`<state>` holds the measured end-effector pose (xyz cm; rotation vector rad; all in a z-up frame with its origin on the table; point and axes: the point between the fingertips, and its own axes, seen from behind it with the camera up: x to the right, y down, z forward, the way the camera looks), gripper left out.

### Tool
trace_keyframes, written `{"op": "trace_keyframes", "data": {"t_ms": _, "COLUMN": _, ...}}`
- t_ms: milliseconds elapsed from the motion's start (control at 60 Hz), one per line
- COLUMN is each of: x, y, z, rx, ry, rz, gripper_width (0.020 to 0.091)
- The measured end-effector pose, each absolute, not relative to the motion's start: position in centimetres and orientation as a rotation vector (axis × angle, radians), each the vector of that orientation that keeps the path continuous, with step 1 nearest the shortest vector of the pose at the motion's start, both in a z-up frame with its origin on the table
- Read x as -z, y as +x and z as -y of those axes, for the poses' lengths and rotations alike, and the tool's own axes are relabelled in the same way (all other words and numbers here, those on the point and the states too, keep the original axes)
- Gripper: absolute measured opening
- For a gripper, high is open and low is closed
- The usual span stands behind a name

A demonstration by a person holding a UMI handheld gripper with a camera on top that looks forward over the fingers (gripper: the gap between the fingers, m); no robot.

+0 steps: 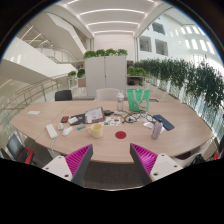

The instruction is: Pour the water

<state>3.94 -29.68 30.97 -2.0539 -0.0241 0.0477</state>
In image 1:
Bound flat round red coaster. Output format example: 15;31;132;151
114;130;127;140

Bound black wallet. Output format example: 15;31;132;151
68;113;86;126

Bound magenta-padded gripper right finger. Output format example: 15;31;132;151
129;143;184;185

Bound white paper sheets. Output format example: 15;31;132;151
143;121;166;135

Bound tangled black cables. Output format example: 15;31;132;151
113;110;158;124

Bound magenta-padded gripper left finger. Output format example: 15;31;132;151
42;143;94;187

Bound small green plant row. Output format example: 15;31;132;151
83;48;129;60

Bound white cabinet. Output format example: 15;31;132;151
83;55;128;98

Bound white power strip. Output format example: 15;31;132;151
45;123;59;140

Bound tall green plant hedge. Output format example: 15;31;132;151
133;58;224;111

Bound clear shaker bottle white lid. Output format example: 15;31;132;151
116;90;125;112

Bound colourful sticker sheet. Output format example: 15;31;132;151
99;116;123;127

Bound wooden handrail glass railing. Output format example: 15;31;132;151
0;73;69;114

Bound lilac drink bottle black cap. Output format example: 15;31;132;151
151;118;164;140

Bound black chair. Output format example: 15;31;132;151
54;89;73;102

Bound green tote bag cat print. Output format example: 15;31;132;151
126;88;151;113

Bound pale yellow mug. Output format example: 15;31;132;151
87;123;104;139

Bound green shelf planter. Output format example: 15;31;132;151
127;66;147;77

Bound red bag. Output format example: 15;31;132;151
16;147;35;165

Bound ceiling light strips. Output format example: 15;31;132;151
66;0;158;35

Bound open printed booklet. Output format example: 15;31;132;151
84;106;106;125

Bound dark blue keyboard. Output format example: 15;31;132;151
152;114;176;132

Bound white computer mouse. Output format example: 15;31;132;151
61;126;74;137

